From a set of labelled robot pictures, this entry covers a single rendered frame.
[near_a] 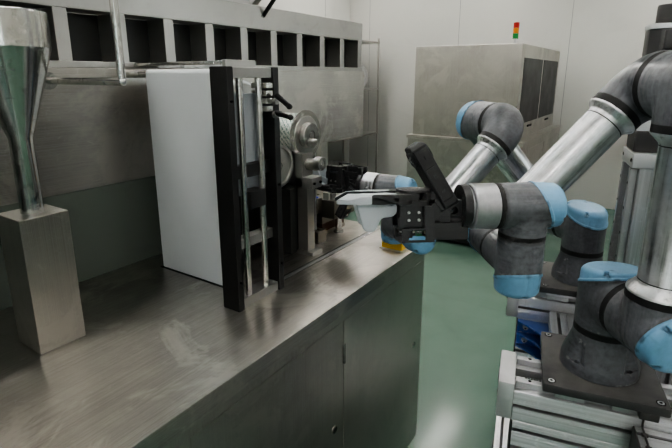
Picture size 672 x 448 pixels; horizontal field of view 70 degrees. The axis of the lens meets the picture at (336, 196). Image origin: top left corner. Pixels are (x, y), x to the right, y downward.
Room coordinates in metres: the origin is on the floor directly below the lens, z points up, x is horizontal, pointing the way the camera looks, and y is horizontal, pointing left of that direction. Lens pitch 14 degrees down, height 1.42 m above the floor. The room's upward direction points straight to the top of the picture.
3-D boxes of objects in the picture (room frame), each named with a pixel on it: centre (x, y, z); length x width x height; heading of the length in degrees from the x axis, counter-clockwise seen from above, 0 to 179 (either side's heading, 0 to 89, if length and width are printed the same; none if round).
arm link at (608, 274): (0.91, -0.56, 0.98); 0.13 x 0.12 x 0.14; 4
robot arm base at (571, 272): (1.37, -0.74, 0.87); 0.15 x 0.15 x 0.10
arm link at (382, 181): (1.32, -0.17, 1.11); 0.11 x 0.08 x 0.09; 56
